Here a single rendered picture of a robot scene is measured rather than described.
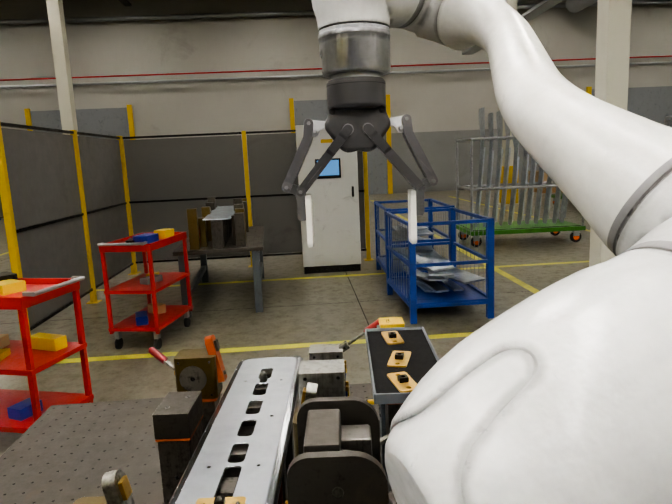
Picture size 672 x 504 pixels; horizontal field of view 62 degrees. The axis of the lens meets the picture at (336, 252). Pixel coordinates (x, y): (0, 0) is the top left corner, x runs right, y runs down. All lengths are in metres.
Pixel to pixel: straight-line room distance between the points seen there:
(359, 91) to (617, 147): 0.35
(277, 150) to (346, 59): 7.61
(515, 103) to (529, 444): 0.32
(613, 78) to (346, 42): 3.85
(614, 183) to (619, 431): 0.20
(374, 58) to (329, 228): 6.88
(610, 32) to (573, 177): 4.06
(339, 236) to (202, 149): 2.40
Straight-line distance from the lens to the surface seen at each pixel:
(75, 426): 2.18
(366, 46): 0.71
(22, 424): 3.61
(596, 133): 0.46
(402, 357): 1.13
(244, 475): 1.11
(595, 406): 0.28
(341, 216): 7.55
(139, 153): 8.60
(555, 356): 0.29
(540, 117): 0.49
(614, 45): 4.51
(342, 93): 0.71
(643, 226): 0.42
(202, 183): 8.42
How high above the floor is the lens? 1.57
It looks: 10 degrees down
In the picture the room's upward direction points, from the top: 3 degrees counter-clockwise
